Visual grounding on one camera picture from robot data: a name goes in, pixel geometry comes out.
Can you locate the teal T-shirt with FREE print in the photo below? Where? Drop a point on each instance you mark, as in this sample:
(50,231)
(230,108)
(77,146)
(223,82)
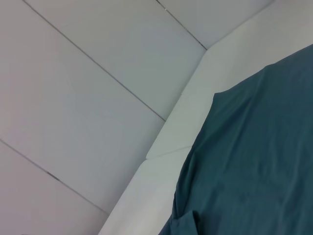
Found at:
(256,159)

